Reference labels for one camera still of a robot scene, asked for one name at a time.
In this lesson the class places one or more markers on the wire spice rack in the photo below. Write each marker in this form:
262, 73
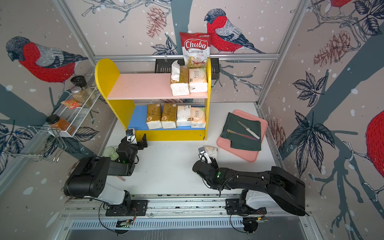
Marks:
46, 143

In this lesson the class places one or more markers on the green glass cup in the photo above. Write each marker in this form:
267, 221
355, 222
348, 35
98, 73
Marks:
110, 152

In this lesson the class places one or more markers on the pink plastic tray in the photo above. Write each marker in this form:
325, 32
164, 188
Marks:
248, 156

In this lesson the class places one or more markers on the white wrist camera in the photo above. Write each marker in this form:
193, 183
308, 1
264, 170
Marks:
204, 156
131, 135

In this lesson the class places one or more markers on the red cassava chips bag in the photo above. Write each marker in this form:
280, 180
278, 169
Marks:
196, 49

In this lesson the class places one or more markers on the silver lid spice jar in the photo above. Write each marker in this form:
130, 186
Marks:
81, 96

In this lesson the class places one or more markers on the white green tissue pack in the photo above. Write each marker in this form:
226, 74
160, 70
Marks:
183, 116

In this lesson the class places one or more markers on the dark green cloth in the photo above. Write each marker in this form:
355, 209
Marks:
239, 137

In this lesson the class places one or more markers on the iridescent butter knife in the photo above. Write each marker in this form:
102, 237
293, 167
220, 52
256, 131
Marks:
242, 135

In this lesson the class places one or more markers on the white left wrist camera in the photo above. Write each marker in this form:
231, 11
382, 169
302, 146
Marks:
131, 135

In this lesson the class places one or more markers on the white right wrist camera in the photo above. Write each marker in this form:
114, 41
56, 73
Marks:
204, 156

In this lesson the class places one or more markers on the orange sauce jar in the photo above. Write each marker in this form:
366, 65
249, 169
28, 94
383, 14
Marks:
57, 122

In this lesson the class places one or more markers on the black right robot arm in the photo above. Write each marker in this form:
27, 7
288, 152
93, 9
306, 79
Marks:
285, 189

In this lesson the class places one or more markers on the black lid spice jar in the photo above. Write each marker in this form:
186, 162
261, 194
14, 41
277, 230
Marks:
81, 82

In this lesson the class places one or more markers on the base linear rail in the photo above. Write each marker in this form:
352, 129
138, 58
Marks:
172, 212

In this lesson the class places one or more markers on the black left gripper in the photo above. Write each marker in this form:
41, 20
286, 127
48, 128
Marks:
144, 141

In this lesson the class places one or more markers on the orange snack packet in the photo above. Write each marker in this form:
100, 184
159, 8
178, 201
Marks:
71, 104

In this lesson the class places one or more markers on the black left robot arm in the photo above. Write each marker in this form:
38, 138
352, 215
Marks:
89, 178

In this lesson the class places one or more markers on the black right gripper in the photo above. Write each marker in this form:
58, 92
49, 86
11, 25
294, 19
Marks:
214, 165

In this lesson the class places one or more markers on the white handled knife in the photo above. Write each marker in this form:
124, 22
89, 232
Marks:
249, 130

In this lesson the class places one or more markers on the yellow shelf unit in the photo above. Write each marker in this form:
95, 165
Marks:
121, 91

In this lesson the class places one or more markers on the black wire basket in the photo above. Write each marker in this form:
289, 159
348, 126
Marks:
165, 66

